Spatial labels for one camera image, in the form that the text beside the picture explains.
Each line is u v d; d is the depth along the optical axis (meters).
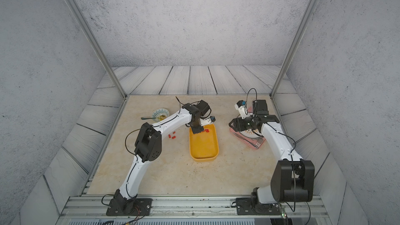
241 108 0.77
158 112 1.07
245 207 0.73
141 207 0.73
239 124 0.74
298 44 0.91
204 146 0.92
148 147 0.57
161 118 1.05
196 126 0.85
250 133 0.98
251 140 0.96
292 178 0.41
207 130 1.00
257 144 0.94
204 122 0.87
